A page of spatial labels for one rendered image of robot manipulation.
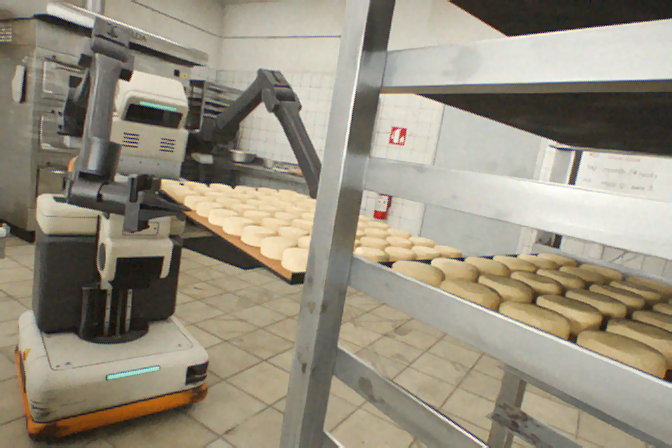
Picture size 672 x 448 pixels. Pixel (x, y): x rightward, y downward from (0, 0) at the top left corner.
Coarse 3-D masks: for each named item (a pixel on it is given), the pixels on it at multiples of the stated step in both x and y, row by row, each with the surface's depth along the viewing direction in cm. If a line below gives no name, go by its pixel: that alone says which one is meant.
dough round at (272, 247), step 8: (264, 240) 58; (272, 240) 58; (280, 240) 59; (288, 240) 60; (264, 248) 57; (272, 248) 56; (280, 248) 56; (264, 256) 57; (272, 256) 56; (280, 256) 56
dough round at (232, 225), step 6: (228, 222) 65; (234, 222) 65; (240, 222) 66; (246, 222) 66; (252, 222) 67; (222, 228) 67; (228, 228) 65; (234, 228) 65; (240, 228) 65; (234, 234) 65; (240, 234) 65
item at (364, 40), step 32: (352, 0) 36; (384, 0) 35; (352, 32) 36; (384, 32) 36; (352, 64) 36; (384, 64) 37; (352, 96) 36; (352, 128) 36; (352, 160) 37; (320, 192) 39; (352, 192) 38; (320, 224) 38; (352, 224) 39; (320, 256) 38; (352, 256) 39; (320, 288) 38; (320, 320) 39; (320, 352) 40; (320, 384) 40; (288, 416) 42; (320, 416) 41
